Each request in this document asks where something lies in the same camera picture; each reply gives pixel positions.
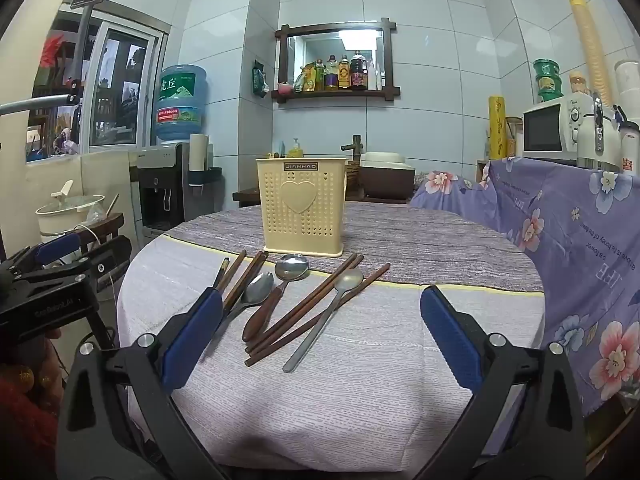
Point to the woven brown basin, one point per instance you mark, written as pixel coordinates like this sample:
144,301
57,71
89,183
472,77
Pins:
353,177

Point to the dark cup holder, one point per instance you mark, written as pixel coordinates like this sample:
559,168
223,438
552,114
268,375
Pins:
210,180

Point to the wooden wall shelf frame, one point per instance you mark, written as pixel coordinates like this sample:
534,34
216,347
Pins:
282,60

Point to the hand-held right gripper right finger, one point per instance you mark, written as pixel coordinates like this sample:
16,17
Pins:
450,342

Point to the brass faucet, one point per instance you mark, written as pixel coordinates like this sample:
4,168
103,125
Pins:
355,144

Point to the water dispenser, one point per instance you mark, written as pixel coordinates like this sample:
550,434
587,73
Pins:
160,185

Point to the yellow soap pump bottle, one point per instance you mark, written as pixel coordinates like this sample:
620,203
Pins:
295,150

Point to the white slim bottle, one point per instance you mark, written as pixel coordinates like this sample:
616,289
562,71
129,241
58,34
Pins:
374,77

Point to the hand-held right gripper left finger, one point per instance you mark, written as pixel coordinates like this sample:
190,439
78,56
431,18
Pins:
192,342

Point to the white bottle with red label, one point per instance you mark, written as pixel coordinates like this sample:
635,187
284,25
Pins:
630,150

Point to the dark soy sauce bottle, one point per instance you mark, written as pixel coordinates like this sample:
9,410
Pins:
358,75

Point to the yellow wrapped roll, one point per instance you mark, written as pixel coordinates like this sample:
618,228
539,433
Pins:
497,130

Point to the blue water jug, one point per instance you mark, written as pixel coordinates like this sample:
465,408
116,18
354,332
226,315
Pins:
180,105

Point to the yellow seasoning packets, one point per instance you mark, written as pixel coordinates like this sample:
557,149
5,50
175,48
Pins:
306,80

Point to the pink small item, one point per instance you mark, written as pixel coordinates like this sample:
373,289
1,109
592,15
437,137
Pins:
285,88

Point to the wooden chair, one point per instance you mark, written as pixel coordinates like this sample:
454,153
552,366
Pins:
107,222

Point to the person's red patterned clothing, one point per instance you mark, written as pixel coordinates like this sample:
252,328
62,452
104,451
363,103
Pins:
25,410

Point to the glass window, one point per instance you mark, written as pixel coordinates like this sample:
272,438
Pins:
120,85

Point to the black chopstick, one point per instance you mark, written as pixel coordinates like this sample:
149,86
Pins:
222,272

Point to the jar with orange lid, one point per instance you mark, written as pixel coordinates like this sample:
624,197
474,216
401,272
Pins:
577,84

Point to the white pot with glass lid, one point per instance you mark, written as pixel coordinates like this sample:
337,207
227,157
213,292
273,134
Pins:
70,210

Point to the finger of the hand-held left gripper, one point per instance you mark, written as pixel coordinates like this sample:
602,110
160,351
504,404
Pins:
57,250
107,257

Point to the brown white rice cooker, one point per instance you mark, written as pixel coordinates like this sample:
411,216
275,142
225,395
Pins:
385,175

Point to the stack of white cups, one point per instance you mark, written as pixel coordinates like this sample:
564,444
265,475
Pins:
627,85

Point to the yellow perforated utensil holder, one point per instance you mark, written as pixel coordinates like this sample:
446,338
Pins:
300,220

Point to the brown wooden chopstick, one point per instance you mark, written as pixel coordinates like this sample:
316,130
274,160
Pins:
261,261
370,278
295,314
247,272
300,302

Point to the brown sauce bottle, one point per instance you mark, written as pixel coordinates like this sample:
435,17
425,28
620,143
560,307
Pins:
344,76

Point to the purple floral cloth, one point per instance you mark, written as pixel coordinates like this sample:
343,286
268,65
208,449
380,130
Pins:
565,240

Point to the tall cream roll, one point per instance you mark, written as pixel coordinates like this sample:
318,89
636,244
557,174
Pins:
590,45

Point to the white microwave oven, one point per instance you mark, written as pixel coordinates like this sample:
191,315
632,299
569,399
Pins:
542,132

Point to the white thermos kettle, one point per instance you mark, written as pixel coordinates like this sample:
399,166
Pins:
590,140

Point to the green hanging packet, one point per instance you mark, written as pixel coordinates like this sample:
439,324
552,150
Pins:
260,80

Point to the green oil bottle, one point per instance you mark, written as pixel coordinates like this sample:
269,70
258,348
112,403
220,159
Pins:
320,77

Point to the white paper cup tube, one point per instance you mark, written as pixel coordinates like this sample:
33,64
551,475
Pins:
198,155

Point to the all-metal long spoon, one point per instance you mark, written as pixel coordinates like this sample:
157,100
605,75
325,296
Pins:
349,280

